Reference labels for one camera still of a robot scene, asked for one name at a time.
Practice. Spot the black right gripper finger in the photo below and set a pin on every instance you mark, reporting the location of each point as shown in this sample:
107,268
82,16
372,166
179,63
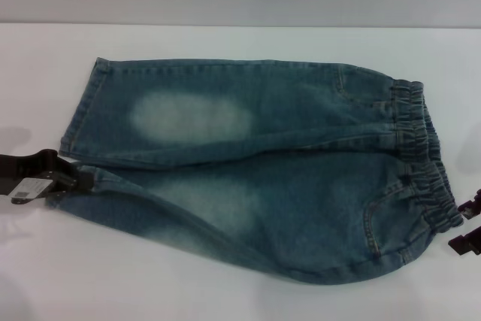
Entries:
472,206
467,242

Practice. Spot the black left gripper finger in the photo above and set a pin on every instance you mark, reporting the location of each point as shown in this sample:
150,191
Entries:
22,163
64,183

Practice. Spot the blue denim shorts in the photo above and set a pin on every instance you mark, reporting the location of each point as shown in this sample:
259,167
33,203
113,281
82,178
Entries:
300,204

